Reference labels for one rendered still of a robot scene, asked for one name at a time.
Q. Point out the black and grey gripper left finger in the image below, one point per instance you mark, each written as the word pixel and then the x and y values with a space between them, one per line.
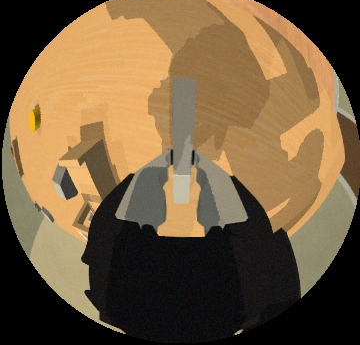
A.
pixel 137 200

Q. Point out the long wooden batten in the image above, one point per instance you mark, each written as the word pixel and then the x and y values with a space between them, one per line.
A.
pixel 17 157

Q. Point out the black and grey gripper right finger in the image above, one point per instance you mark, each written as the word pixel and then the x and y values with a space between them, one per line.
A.
pixel 224 201

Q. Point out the yellow short cylinder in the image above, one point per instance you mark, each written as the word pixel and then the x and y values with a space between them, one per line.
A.
pixel 35 119

